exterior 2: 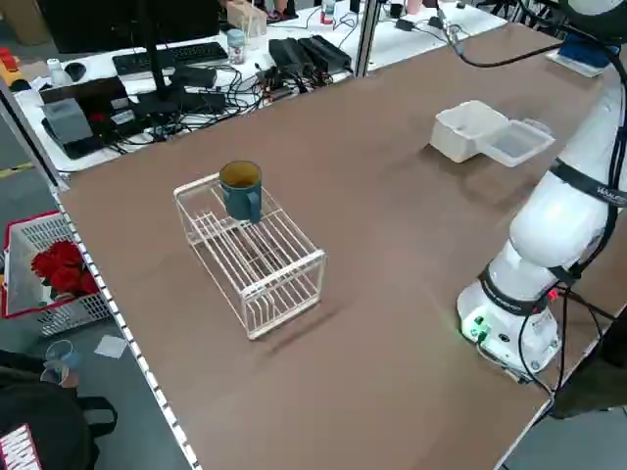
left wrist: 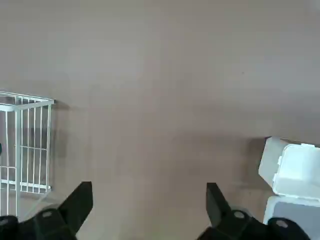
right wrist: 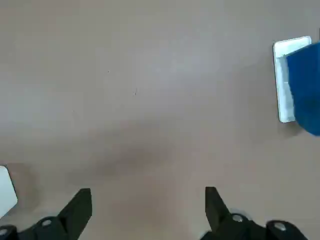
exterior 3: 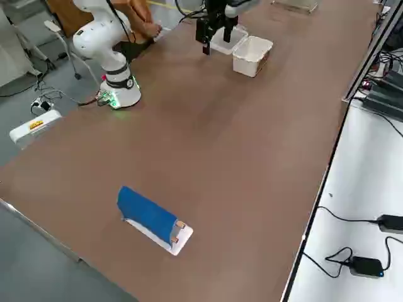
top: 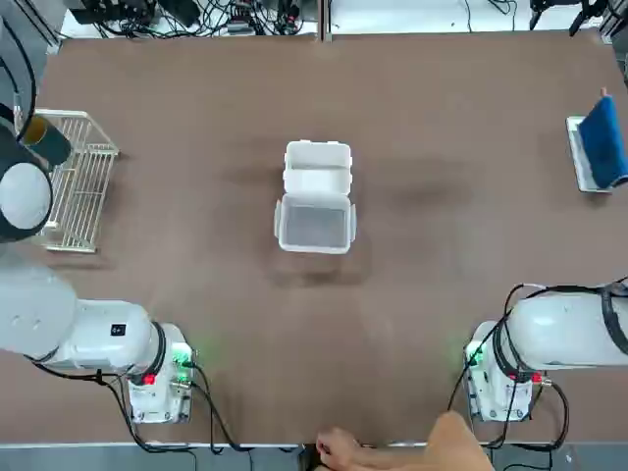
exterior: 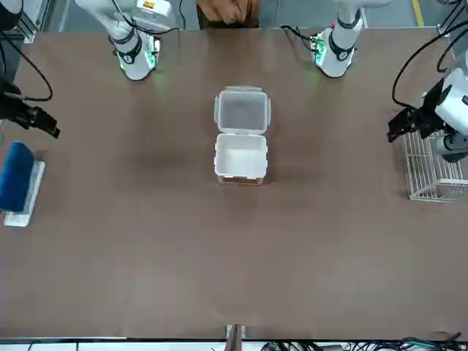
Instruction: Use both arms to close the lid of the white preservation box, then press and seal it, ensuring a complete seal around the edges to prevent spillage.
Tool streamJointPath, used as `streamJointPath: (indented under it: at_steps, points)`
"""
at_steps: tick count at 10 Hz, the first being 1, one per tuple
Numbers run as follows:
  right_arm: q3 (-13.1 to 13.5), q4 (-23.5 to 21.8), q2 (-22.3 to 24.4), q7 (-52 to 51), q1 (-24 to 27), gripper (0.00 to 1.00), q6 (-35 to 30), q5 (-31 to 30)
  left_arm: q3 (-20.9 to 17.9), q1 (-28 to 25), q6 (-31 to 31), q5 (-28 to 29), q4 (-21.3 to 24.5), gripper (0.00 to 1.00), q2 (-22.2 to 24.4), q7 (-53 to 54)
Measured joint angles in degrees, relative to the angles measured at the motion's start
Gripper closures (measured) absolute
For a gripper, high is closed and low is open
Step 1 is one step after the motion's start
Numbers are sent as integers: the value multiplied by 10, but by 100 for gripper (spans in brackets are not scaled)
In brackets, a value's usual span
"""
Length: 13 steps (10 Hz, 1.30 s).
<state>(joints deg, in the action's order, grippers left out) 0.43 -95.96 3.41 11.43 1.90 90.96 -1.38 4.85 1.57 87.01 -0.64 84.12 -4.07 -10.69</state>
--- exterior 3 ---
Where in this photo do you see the person's foot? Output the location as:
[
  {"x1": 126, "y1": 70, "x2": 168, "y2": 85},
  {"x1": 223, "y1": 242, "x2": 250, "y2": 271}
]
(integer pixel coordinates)
[{"x1": 138, "y1": 21, "x2": 163, "y2": 42}]

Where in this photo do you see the aluminium frame post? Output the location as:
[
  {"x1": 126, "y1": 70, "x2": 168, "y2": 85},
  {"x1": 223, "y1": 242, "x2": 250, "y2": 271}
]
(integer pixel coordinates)
[{"x1": 342, "y1": 0, "x2": 403, "y2": 102}]

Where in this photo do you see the large black power adapter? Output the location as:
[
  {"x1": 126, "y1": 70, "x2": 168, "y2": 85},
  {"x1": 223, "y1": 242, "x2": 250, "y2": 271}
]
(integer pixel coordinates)
[
  {"x1": 361, "y1": 92, "x2": 403, "y2": 121},
  {"x1": 370, "y1": 69, "x2": 403, "y2": 100}
]

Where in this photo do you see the white plastic preservation box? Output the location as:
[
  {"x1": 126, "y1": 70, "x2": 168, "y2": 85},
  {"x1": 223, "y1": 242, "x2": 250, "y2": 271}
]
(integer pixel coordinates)
[{"x1": 232, "y1": 35, "x2": 274, "y2": 78}]

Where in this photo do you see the grey equipment cart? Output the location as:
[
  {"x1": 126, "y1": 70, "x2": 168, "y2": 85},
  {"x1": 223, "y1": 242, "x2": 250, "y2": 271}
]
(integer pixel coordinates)
[{"x1": 0, "y1": 0, "x2": 51, "y2": 89}]

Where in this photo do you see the translucent white box lid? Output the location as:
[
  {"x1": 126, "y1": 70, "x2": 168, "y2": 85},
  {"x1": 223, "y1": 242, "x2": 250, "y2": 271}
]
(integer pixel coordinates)
[{"x1": 210, "y1": 25, "x2": 249, "y2": 56}]

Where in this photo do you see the white box yellow label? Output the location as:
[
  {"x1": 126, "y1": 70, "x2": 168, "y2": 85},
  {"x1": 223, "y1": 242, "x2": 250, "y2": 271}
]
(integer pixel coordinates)
[{"x1": 9, "y1": 109, "x2": 63, "y2": 148}]

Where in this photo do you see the brown cardboard board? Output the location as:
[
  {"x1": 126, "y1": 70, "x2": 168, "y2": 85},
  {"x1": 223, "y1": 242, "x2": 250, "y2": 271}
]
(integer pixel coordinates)
[{"x1": 47, "y1": 0, "x2": 95, "y2": 38}]

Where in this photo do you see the blue towel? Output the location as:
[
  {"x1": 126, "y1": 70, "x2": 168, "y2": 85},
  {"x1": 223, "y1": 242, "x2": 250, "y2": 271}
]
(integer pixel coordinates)
[{"x1": 116, "y1": 186, "x2": 179, "y2": 247}]

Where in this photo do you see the white power strip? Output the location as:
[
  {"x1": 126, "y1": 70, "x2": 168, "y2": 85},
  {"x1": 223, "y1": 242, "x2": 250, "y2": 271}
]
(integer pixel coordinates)
[{"x1": 30, "y1": 98, "x2": 54, "y2": 111}]

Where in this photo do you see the small black power adapter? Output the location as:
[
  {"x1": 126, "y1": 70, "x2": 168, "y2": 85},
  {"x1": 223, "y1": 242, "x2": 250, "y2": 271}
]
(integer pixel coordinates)
[
  {"x1": 348, "y1": 255, "x2": 385, "y2": 279},
  {"x1": 377, "y1": 214, "x2": 403, "y2": 234}
]

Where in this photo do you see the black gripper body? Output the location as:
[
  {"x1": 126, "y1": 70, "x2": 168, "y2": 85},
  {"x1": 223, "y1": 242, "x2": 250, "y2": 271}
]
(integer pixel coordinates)
[{"x1": 203, "y1": 0, "x2": 229, "y2": 21}]

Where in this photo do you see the person's leg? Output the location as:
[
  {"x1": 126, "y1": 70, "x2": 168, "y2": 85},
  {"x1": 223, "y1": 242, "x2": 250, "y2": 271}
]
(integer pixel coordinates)
[{"x1": 129, "y1": 0, "x2": 155, "y2": 25}]

